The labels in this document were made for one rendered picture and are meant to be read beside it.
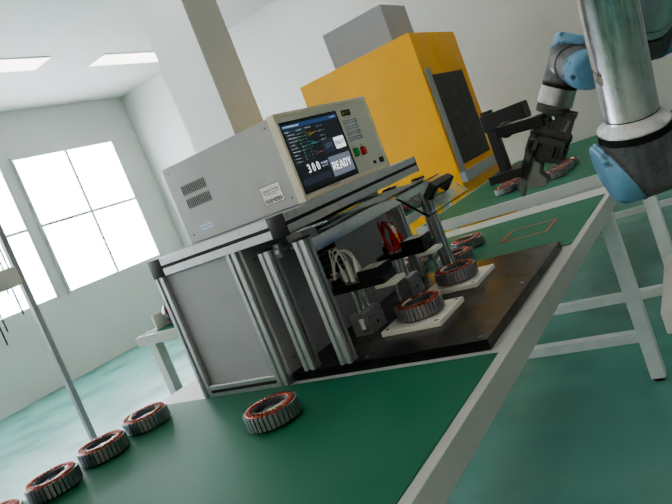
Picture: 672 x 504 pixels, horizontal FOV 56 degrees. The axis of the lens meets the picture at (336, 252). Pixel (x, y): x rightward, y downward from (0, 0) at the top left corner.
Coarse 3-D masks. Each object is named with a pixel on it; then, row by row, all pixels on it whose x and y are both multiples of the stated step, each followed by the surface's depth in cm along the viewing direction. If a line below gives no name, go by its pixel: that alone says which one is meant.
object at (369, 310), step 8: (376, 304) 151; (360, 312) 149; (368, 312) 148; (376, 312) 150; (352, 320) 149; (368, 320) 147; (376, 320) 150; (384, 320) 152; (360, 328) 149; (368, 328) 147; (376, 328) 149; (360, 336) 149
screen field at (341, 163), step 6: (348, 150) 160; (330, 156) 152; (336, 156) 155; (342, 156) 157; (348, 156) 159; (330, 162) 152; (336, 162) 154; (342, 162) 156; (348, 162) 158; (336, 168) 153; (342, 168) 155; (348, 168) 158; (354, 168) 160; (336, 174) 153
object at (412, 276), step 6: (408, 276) 169; (414, 276) 170; (420, 276) 172; (402, 282) 167; (408, 282) 167; (414, 282) 169; (420, 282) 172; (402, 288) 168; (408, 288) 167; (414, 288) 168; (420, 288) 171; (396, 294) 169; (402, 294) 169; (408, 294) 168; (414, 294) 167
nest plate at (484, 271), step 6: (492, 264) 164; (480, 270) 163; (486, 270) 160; (474, 276) 159; (480, 276) 157; (486, 276) 159; (462, 282) 158; (468, 282) 155; (474, 282) 153; (480, 282) 155; (432, 288) 164; (438, 288) 161; (444, 288) 159; (450, 288) 157; (456, 288) 156; (462, 288) 155; (468, 288) 154
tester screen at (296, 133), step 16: (288, 128) 141; (304, 128) 146; (320, 128) 152; (336, 128) 158; (288, 144) 140; (304, 144) 145; (320, 144) 150; (304, 160) 143; (320, 160) 149; (304, 176) 142; (336, 176) 152
